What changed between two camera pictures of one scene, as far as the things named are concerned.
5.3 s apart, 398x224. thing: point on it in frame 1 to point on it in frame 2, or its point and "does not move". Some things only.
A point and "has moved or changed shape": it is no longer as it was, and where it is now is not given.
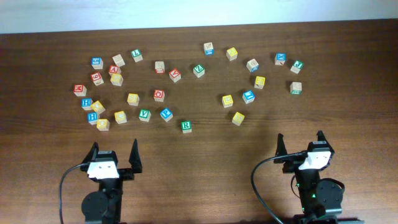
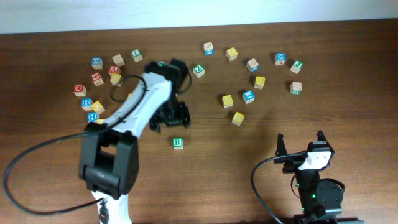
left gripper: [127, 174] to [186, 119]
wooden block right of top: [252, 65] does not move
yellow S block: [237, 119] does not move
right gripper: [290, 165] does not move
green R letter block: [186, 126] has moved or changed shape
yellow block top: [232, 54] does not move
